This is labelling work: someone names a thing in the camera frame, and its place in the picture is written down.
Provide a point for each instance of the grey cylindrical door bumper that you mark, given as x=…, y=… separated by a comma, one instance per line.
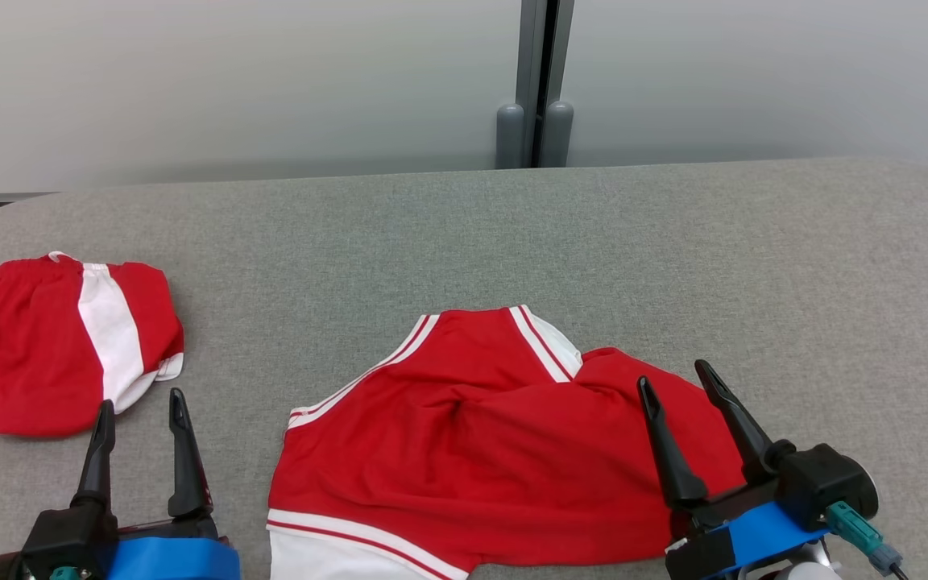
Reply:
x=510, y=137
x=558, y=137

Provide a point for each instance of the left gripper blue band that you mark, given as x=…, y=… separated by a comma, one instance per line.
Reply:
x=174, y=556

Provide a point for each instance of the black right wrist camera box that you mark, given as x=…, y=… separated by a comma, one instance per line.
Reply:
x=822, y=479

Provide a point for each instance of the grey partition door post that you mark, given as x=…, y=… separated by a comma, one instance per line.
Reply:
x=530, y=64

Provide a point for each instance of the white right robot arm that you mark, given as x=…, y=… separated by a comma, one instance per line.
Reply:
x=810, y=573

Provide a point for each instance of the red shorts with white stripe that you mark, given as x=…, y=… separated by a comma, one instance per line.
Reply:
x=13, y=354

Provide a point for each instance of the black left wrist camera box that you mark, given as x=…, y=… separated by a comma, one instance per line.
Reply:
x=69, y=540

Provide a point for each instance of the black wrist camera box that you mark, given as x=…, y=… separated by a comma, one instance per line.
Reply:
x=69, y=540
x=822, y=479

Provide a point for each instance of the red basketball jersey number 23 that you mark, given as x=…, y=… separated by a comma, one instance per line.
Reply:
x=472, y=467

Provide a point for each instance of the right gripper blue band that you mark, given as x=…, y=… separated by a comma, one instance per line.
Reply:
x=754, y=528

